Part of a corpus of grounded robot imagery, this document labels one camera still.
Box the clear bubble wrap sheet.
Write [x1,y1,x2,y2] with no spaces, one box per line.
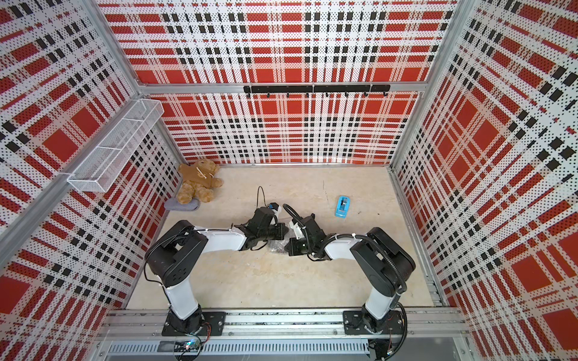
[267,240,290,254]

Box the blue tape dispenser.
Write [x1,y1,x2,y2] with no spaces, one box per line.
[335,196,351,219]

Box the brown teddy bear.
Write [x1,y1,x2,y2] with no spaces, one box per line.
[176,159,224,205]

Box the white wire wall basket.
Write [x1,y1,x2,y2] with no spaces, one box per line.
[67,98,163,193]

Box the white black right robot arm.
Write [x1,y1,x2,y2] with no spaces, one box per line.
[285,215,416,321]

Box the black wall hook rail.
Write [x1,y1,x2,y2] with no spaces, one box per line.
[243,84,391,96]

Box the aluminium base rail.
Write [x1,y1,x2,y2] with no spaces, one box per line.
[91,307,476,360]

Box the grey striped sock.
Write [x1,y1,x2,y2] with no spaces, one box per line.
[164,197,200,211]

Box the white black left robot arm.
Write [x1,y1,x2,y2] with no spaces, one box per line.
[145,203,288,321]

